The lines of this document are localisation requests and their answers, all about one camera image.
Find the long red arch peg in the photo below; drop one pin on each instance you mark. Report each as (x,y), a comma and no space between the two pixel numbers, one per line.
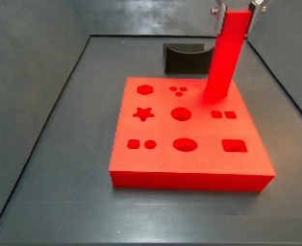
(227,52)

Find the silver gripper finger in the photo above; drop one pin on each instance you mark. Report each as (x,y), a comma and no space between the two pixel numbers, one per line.
(217,12)
(258,7)

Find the black curved holder block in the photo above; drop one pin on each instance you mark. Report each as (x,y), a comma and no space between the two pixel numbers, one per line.
(187,58)

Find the red shape sorter board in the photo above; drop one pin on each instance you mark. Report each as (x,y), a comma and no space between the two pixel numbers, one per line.
(180,142)

